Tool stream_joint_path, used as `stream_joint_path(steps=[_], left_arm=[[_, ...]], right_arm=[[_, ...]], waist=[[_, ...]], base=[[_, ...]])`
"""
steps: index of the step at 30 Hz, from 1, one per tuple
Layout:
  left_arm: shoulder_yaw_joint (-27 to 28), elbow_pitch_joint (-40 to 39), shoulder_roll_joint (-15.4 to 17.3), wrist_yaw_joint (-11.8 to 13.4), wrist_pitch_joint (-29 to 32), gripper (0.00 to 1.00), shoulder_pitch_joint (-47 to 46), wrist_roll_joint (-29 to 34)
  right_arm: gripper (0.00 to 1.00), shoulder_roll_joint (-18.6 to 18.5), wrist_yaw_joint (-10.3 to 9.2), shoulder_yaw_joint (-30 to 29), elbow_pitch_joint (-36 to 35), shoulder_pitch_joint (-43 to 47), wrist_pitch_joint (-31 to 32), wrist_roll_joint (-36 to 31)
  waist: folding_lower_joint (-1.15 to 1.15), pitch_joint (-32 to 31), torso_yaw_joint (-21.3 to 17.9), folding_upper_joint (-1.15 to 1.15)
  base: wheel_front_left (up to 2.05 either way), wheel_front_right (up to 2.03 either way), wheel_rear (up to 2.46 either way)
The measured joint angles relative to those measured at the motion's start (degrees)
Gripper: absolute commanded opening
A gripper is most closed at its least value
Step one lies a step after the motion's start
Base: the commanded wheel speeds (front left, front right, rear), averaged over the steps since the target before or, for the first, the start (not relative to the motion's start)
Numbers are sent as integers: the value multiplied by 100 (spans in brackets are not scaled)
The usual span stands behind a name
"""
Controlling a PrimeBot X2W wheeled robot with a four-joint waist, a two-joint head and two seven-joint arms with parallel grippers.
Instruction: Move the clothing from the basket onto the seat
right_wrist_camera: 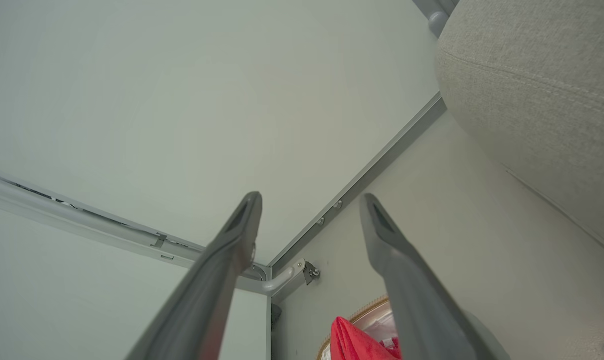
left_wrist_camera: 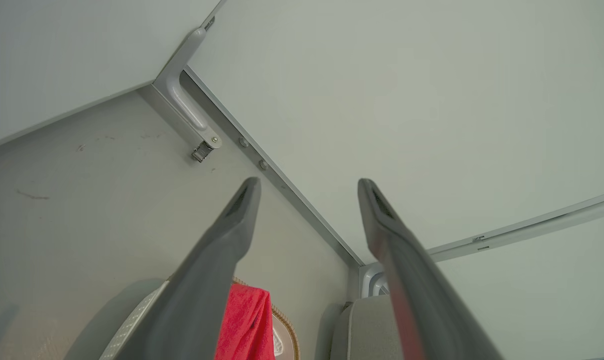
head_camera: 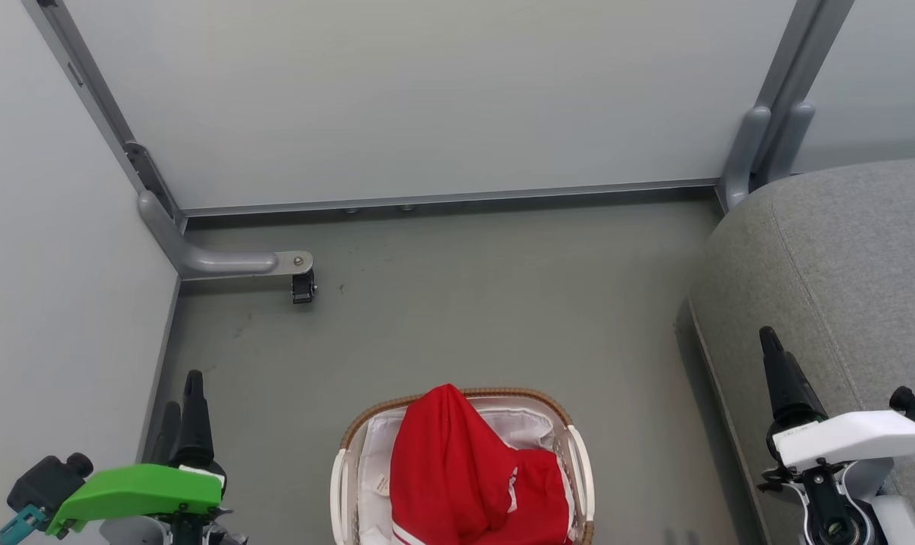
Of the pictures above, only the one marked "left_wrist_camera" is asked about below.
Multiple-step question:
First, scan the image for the grey partition foot with caster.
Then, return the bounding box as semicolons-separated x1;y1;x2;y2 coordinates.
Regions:
153;27;223;151

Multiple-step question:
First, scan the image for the grey partition side rail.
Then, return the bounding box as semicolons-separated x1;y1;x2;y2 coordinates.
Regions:
428;189;604;264

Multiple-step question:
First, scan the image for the grey fabric sofa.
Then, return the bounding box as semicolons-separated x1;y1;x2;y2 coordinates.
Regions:
330;295;405;360

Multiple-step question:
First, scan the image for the white laundry basket brown rim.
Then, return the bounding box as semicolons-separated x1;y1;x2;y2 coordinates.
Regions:
99;277;300;360

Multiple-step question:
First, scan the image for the grey partition bottom rail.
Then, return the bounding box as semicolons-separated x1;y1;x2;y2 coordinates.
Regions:
182;66;363;267

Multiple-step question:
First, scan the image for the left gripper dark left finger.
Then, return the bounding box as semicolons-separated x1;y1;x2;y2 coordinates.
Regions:
117;176;261;360

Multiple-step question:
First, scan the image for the small black caster wheel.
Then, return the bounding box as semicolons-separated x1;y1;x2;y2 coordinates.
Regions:
191;141;215;163

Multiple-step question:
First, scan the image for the red white-striped garment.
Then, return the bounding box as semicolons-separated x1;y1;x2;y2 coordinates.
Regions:
214;283;276;360

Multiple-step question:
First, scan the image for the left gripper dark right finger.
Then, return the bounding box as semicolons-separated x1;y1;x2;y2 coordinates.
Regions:
357;178;505;360

